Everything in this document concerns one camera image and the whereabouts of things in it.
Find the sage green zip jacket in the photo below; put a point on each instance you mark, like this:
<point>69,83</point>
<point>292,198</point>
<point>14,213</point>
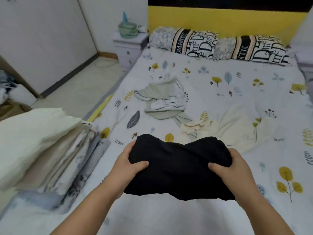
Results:
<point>161,98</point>

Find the bed with leaf print bedding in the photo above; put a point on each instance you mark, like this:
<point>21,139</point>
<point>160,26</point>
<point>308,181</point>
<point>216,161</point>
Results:
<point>234,90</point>

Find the person's left forearm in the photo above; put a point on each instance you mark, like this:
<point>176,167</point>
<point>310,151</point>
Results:
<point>88,213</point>

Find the small white container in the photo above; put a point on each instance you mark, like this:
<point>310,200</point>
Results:
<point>143,29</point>

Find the person's right hand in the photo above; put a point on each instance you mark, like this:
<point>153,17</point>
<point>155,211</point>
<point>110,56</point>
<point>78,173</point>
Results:
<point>237,176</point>

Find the black white patterned pillow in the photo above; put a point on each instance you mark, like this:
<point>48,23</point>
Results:
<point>254,49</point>
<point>183,41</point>

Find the pile of mixed fabrics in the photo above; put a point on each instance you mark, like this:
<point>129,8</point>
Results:
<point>7,83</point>

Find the white wardrobe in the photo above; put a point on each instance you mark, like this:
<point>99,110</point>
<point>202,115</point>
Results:
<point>44,41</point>

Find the black garment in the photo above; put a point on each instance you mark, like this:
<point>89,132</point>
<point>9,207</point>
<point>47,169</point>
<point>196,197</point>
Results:
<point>181,166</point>

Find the white nightstand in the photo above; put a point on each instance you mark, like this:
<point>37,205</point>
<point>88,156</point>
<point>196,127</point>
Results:
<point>128,51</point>
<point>304,66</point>

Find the small blue bottle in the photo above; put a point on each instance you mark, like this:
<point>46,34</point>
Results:
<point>125,17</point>

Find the white plastic bag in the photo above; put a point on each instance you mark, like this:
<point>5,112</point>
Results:
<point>23,95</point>

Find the person's left hand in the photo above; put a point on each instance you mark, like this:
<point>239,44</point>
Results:
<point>124,171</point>

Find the cream long-sleeve top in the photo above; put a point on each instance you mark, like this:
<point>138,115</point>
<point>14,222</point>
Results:
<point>234,127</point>

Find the light blue denim jeans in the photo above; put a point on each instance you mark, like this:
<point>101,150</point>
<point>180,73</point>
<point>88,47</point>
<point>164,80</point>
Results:
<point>34,200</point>

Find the brown cardboard box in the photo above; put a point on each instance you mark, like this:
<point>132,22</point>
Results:
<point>12,110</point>

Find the black yellow headboard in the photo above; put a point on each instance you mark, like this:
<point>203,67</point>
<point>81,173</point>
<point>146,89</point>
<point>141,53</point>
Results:
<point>225,19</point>

